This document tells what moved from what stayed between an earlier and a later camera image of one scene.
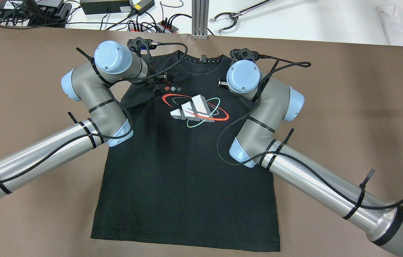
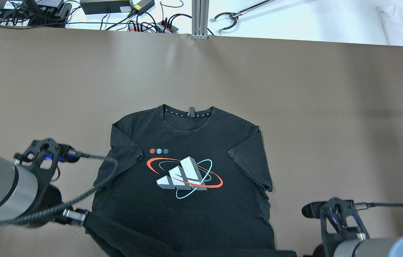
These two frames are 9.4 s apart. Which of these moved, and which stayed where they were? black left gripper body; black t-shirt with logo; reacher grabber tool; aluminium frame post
Moved: black t-shirt with logo; black left gripper body
Stayed: reacher grabber tool; aluminium frame post
